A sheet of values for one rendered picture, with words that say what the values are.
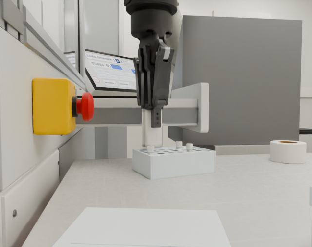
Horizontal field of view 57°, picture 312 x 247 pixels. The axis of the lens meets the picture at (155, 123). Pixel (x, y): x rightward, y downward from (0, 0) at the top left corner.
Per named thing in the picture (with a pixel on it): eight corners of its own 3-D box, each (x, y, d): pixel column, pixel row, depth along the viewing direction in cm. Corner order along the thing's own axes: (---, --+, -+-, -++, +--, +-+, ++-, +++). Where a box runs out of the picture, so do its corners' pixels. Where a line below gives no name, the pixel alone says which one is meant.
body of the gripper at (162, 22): (124, 18, 53) (124, 68, 54) (140, 3, 46) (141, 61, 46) (160, 23, 56) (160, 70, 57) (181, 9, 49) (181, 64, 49)
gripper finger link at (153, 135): (160, 108, 52) (161, 108, 51) (160, 146, 52) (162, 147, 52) (145, 108, 51) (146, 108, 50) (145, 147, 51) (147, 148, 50)
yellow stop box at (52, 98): (80, 130, 43) (79, 82, 43) (74, 135, 36) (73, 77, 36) (44, 131, 42) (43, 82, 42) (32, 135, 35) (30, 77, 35)
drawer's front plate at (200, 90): (176, 125, 91) (176, 90, 90) (208, 133, 62) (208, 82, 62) (171, 125, 91) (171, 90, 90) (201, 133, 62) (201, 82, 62)
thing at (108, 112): (172, 120, 89) (172, 101, 89) (198, 125, 64) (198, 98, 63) (36, 121, 82) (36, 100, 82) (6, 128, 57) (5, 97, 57)
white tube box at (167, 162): (190, 163, 58) (190, 145, 57) (215, 172, 50) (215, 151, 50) (132, 169, 52) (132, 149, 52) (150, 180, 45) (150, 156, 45)
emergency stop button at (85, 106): (94, 120, 42) (94, 92, 42) (93, 121, 38) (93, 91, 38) (73, 120, 41) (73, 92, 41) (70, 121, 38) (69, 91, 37)
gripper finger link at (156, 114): (158, 99, 51) (165, 98, 48) (158, 127, 51) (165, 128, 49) (150, 99, 50) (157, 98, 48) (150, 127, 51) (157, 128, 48)
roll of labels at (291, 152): (312, 163, 57) (312, 144, 57) (276, 163, 58) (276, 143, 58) (297, 158, 64) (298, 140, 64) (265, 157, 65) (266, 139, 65)
